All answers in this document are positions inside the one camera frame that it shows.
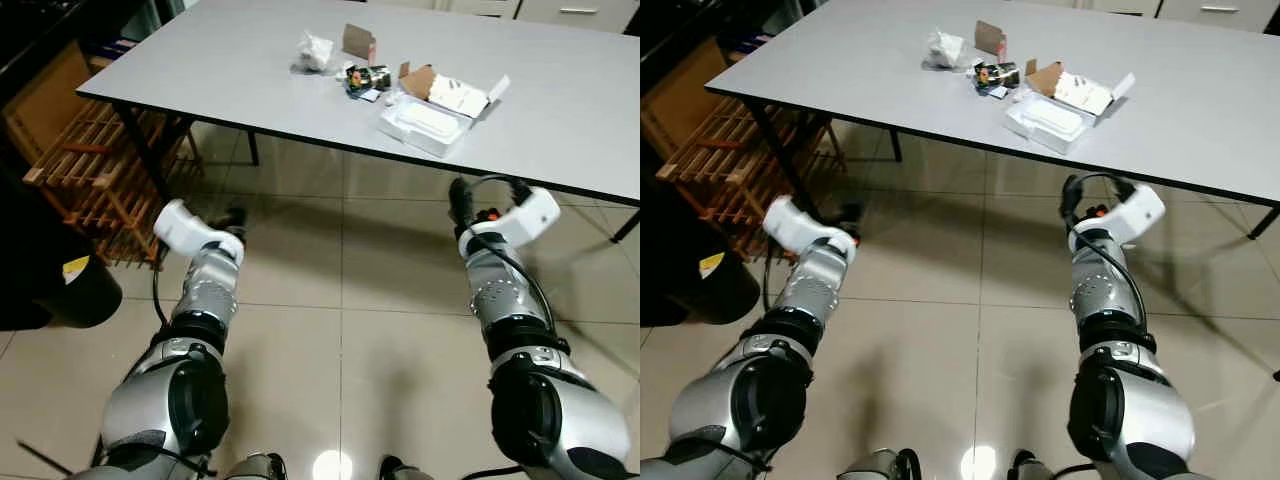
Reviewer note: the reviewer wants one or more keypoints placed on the crushed shiny drink can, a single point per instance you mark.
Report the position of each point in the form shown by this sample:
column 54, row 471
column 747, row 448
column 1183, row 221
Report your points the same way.
column 1000, row 75
column 372, row 78

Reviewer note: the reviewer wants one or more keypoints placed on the black rubbish bin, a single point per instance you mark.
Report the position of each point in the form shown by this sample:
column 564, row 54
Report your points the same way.
column 715, row 295
column 80, row 300

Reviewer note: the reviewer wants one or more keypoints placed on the white foam tray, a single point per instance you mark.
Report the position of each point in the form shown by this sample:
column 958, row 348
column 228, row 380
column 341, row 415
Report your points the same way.
column 1050, row 122
column 428, row 125

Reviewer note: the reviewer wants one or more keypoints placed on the white drawer cabinet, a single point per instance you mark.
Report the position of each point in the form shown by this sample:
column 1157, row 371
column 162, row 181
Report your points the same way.
column 580, row 12
column 1220, row 12

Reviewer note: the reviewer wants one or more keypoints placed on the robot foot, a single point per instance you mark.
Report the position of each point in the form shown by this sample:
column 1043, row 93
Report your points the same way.
column 880, row 466
column 255, row 468
column 1022, row 468
column 400, row 470

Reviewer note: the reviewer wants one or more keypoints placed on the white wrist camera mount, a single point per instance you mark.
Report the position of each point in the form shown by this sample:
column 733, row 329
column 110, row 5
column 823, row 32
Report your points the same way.
column 800, row 225
column 190, row 230
column 1135, row 212
column 530, row 215

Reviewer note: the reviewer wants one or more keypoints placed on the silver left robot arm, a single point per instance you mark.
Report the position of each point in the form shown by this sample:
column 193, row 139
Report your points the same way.
column 815, row 285
column 205, row 290

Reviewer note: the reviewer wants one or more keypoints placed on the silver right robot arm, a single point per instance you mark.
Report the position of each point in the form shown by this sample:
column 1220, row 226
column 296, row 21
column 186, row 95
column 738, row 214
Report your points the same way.
column 505, row 300
column 1105, row 295

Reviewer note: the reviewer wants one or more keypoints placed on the large brown cardboard box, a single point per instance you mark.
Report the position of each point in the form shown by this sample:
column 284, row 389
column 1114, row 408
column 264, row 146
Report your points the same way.
column 50, row 95
column 680, row 100

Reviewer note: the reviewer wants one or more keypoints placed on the wooden slatted rack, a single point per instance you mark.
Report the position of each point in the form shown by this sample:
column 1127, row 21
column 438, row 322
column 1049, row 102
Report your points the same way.
column 90, row 170
column 720, row 170

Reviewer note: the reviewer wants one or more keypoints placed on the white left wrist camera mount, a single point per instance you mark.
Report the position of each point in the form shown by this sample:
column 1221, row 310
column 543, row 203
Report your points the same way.
column 800, row 225
column 190, row 230

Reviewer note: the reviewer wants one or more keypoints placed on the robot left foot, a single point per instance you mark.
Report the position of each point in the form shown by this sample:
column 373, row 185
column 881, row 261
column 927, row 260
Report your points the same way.
column 255, row 468
column 880, row 466

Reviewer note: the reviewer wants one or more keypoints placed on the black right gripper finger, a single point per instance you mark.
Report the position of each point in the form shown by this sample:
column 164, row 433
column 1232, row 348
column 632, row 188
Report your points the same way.
column 1072, row 200
column 461, row 205

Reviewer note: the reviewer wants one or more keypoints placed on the crumpled white tissue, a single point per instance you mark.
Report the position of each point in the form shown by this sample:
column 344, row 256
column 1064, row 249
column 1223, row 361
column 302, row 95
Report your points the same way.
column 317, row 50
column 945, row 47

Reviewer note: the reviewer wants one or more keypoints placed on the open cardboard box white insert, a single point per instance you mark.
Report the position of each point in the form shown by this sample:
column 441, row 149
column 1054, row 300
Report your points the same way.
column 455, row 95
column 1085, row 92

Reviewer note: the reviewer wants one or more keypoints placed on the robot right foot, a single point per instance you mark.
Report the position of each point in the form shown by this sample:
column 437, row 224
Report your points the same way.
column 400, row 470
column 1022, row 468

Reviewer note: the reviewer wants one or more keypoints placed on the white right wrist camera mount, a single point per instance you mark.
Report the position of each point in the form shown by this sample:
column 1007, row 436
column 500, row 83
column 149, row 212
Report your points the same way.
column 1135, row 212
column 530, row 215

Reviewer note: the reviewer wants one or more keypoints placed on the black metal table frame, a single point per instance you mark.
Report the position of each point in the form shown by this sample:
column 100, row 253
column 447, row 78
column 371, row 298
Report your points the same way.
column 140, row 150
column 775, row 150

